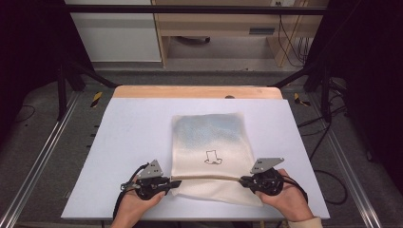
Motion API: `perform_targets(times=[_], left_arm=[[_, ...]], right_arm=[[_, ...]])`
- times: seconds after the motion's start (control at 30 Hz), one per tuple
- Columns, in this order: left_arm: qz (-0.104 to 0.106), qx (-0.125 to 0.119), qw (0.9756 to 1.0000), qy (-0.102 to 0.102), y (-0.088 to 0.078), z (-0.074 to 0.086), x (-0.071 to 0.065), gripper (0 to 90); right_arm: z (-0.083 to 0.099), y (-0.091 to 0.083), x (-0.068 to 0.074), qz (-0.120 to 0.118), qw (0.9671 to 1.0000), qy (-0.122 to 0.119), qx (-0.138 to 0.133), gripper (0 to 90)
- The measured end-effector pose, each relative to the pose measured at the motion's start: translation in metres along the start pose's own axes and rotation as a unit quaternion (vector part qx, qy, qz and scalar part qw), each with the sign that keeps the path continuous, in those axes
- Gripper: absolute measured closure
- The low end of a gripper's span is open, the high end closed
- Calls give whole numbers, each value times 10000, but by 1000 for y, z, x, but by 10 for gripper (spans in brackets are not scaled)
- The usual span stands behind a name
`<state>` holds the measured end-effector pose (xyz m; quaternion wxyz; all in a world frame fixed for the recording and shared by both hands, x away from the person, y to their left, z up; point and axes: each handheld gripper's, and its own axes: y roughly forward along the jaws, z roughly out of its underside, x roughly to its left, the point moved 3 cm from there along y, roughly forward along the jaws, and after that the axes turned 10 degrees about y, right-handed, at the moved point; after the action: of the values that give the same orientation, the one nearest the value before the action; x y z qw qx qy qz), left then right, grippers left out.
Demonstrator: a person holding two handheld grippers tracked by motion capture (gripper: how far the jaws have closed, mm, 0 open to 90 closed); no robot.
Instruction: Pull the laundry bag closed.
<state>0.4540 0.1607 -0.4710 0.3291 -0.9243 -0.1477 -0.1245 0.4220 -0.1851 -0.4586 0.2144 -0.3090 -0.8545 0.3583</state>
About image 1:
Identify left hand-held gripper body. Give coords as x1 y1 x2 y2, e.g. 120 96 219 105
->
121 159 172 201

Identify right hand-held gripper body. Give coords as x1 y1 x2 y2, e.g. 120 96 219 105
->
250 157 285 196

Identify cream mesh laundry bag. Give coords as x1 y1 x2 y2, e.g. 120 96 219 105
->
170 112 264 207

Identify person's left hand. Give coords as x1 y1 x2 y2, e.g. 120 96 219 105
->
118 189 166 221

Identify person's right hand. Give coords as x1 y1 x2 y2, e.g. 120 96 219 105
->
256 169 315 222

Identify white foam board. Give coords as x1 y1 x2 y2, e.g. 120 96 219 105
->
60 97 331 221

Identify yellow tool right floor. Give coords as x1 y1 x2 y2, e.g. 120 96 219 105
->
293 92 312 107

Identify yellow tool floor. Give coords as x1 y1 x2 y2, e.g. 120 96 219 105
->
293 92 312 107
89 90 104 108

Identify yellow tool left floor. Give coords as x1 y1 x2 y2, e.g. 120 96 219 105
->
89 90 104 108

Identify black metal stand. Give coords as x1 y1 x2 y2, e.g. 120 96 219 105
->
56 60 118 122
269 60 334 124

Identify white cabinet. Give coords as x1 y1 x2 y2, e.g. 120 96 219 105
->
65 0 163 64

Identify light wooden desk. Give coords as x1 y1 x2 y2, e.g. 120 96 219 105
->
151 0 331 68

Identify black curtain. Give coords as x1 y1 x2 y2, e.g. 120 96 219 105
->
305 0 403 194
0 0 96 150

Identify black horizontal bar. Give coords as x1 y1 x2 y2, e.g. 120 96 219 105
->
65 4 329 16

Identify left hand-held gripper cable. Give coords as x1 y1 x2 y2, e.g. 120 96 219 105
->
112 162 150 221

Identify hand-held gripper cable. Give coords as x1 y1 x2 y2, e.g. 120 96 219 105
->
279 175 309 203
112 162 150 221

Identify right hand-held gripper cable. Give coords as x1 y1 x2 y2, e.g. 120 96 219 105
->
279 175 309 203

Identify straight black floor cable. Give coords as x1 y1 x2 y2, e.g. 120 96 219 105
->
297 105 347 129

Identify looped black floor cable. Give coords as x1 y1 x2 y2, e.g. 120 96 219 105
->
308 122 349 206

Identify aluminium frame rail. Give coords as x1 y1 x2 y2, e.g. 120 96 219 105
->
0 90 80 228
307 92 384 228

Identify hanging black desk cables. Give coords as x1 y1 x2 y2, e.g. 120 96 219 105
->
277 1 311 67

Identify thin black floor cable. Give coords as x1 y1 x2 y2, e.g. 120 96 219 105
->
13 104 36 124

